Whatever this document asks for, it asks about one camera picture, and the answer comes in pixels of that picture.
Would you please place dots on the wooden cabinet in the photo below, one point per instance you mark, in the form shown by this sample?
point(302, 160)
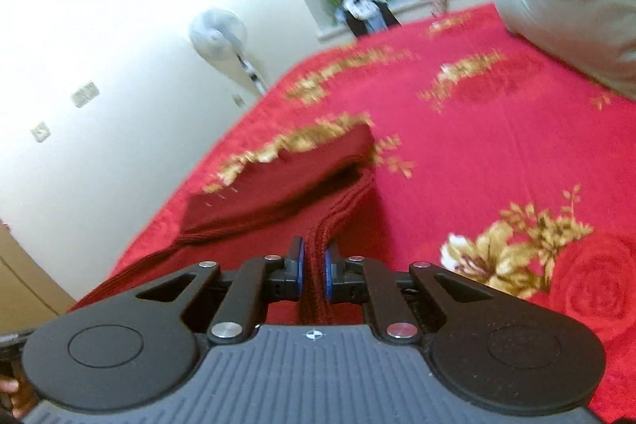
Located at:
point(30, 285)

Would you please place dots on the white standing fan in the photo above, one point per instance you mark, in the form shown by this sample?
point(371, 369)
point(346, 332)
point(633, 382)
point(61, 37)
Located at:
point(216, 36)

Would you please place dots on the red floral blanket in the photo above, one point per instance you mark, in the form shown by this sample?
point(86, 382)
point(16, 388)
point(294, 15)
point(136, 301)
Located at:
point(472, 146)

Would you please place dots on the black and white bag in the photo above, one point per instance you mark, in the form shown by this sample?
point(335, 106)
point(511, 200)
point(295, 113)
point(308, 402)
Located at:
point(367, 14)

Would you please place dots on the small wall socket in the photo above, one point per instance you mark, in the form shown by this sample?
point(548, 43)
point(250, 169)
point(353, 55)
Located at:
point(239, 100)

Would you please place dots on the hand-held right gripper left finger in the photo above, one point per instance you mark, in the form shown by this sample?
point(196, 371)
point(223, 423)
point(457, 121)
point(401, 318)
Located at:
point(298, 265)

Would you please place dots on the dark red knit garment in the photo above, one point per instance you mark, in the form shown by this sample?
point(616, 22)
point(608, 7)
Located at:
point(278, 185)

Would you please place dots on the person's left hand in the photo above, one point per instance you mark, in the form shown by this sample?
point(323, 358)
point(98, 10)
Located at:
point(9, 388)

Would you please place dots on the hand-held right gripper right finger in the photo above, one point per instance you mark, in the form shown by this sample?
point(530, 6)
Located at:
point(329, 270)

